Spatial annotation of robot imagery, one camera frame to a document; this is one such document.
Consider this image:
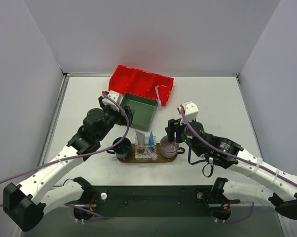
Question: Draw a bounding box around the red plastic organizer bin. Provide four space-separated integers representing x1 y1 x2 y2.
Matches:
109 65 174 106

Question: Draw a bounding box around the white toothpaste tube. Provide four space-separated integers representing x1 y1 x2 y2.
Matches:
135 130 145 146

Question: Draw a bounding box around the green metal box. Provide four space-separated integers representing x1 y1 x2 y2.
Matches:
120 93 158 131

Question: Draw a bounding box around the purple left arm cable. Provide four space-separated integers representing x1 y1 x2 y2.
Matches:
0 95 132 220

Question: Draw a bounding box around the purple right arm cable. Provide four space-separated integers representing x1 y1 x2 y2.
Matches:
179 108 297 224

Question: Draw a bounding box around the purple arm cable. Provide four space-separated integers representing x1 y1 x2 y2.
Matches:
0 95 132 220
179 108 297 224

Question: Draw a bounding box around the lilac enamel mug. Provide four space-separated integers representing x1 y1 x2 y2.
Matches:
160 136 186 158

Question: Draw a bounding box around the blue toothpaste tube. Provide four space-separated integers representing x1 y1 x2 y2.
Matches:
148 132 155 151

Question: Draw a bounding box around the dark green mug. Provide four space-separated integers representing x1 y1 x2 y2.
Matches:
107 138 132 160

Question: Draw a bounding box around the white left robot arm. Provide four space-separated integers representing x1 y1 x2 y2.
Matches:
3 94 135 232

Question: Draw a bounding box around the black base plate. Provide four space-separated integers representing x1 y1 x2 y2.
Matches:
71 185 240 218

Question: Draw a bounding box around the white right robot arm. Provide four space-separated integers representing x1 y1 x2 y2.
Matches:
165 119 297 220

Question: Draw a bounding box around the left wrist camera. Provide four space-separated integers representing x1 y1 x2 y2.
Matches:
103 90 122 106

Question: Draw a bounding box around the clear textured glass holder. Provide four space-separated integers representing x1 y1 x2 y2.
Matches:
135 144 157 160

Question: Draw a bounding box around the wooden oval tray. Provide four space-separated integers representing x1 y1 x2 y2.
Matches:
117 143 177 163

